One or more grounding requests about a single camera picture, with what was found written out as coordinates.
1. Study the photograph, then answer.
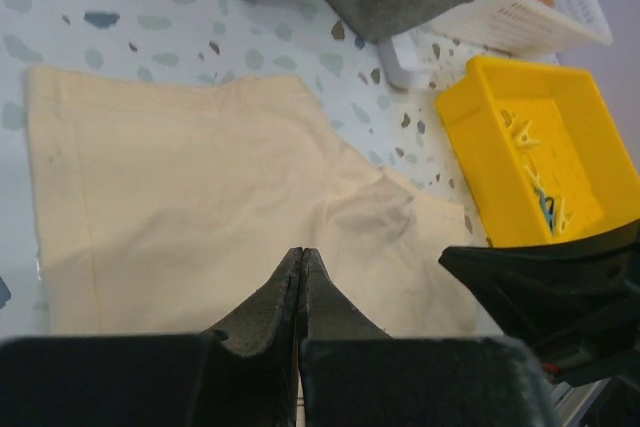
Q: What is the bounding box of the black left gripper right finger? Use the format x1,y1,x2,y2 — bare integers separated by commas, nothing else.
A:
298,249,555,426

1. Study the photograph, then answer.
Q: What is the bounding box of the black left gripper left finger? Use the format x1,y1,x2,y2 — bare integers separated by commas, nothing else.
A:
1,248,303,426

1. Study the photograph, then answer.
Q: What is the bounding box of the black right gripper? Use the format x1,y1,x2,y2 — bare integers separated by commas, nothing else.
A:
439,221,639,387

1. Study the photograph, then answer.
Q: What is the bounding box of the teal clothespin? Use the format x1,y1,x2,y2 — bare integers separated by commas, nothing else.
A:
534,188,556,235

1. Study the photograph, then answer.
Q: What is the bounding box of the yellow plastic tray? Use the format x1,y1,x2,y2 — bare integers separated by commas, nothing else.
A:
436,56,639,247

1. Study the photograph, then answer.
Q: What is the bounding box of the pile of cream clothespins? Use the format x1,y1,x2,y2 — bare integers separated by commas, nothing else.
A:
500,109,574,236

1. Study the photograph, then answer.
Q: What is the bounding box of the white plastic basket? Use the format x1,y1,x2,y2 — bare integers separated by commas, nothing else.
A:
427,0,613,56

